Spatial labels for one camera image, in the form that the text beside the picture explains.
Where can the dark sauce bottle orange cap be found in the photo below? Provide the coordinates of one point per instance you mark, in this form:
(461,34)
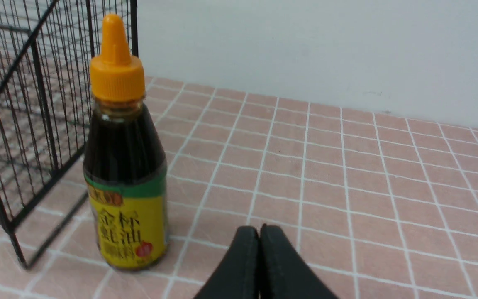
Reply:
(125,165)

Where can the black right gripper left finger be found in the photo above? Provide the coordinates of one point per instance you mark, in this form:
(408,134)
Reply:
(236,274)

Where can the black wire mesh rack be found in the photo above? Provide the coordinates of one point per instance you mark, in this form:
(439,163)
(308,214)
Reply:
(46,47)

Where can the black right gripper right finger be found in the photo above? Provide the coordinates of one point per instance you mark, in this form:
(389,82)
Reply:
(283,273)

